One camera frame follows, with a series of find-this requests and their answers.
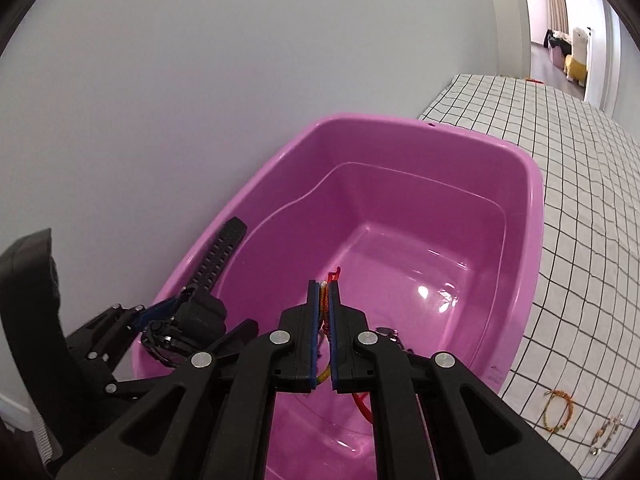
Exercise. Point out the white charm pendant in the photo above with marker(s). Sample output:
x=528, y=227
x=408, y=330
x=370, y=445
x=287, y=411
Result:
x=606, y=432

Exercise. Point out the dark cloth pile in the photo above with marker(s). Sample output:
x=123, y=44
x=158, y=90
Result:
x=559, y=40

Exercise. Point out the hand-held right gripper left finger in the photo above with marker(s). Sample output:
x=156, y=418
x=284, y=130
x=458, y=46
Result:
x=312, y=340

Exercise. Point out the black wrist watch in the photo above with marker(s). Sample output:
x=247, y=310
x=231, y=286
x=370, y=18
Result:
x=200, y=310

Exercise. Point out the purple plastic basin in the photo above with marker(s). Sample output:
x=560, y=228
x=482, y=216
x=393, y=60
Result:
x=425, y=210

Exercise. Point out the white black checked tablecloth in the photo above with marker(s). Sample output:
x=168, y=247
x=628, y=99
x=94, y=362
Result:
x=575, y=210

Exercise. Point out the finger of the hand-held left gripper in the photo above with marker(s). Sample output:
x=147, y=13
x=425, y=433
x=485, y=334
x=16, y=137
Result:
x=130, y=388
x=160, y=307

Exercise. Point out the white plush toy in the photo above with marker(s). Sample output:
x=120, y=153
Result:
x=577, y=55

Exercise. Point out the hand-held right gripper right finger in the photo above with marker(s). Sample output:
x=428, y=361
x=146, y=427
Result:
x=334, y=340

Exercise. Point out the small red object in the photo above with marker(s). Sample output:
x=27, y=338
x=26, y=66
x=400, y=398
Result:
x=535, y=81

